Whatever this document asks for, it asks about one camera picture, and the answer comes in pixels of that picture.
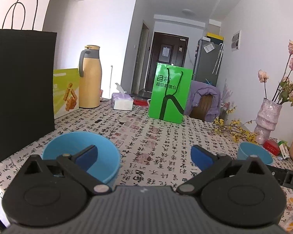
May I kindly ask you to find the green paper shopping bag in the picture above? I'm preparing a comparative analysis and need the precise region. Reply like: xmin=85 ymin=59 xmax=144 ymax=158
xmin=148 ymin=63 xmax=193 ymax=124

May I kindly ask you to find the pink glass vase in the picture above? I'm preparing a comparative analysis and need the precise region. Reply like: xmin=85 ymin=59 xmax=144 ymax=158
xmin=254 ymin=98 xmax=282 ymax=145

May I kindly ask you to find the dark entrance door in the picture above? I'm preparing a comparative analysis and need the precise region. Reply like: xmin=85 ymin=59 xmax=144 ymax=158
xmin=144 ymin=32 xmax=188 ymax=92

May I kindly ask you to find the wooden chair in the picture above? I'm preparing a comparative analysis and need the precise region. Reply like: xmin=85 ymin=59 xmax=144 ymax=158
xmin=189 ymin=94 xmax=219 ymax=123

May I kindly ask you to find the wall vent panel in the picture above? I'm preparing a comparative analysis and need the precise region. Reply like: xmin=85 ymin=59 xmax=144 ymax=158
xmin=231 ymin=30 xmax=241 ymax=51

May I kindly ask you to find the purple jacket on chair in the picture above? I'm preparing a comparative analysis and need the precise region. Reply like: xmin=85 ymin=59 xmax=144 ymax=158
xmin=184 ymin=80 xmax=221 ymax=122

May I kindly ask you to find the green white small box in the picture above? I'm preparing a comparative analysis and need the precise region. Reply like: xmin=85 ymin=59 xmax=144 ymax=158
xmin=278 ymin=141 xmax=290 ymax=160

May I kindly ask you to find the ceiling lamp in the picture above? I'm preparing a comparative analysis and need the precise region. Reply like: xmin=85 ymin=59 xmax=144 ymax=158
xmin=182 ymin=9 xmax=195 ymax=15

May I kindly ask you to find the purple tissue pack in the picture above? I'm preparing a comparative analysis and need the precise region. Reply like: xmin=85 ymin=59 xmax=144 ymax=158
xmin=111 ymin=83 xmax=134 ymax=111

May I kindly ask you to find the red small box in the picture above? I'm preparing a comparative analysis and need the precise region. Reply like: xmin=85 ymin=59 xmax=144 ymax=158
xmin=263 ymin=139 xmax=280 ymax=156

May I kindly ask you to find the yellow-green snack box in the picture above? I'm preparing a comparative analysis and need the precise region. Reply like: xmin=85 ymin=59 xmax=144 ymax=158
xmin=53 ymin=68 xmax=79 ymax=119

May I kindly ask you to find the yellow thermos jug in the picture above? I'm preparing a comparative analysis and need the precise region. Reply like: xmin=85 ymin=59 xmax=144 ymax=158
xmin=79 ymin=45 xmax=102 ymax=108

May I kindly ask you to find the blue bowl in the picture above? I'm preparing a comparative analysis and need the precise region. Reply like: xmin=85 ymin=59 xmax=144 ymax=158
xmin=237 ymin=142 xmax=273 ymax=165
xmin=42 ymin=132 xmax=120 ymax=187

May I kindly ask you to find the black paper shopping bag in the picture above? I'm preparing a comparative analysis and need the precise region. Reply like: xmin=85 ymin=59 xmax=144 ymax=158
xmin=0 ymin=28 xmax=57 ymax=162

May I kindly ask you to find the yellow flower branch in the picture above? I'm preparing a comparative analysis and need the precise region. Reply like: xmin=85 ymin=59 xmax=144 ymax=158
xmin=212 ymin=106 xmax=258 ymax=144

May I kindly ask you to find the yellow box on fridge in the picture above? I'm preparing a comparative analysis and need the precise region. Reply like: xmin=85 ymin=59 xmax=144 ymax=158
xmin=206 ymin=32 xmax=224 ymax=41

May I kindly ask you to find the grey refrigerator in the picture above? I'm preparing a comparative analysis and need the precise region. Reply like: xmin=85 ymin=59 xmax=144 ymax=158
xmin=192 ymin=36 xmax=224 ymax=86

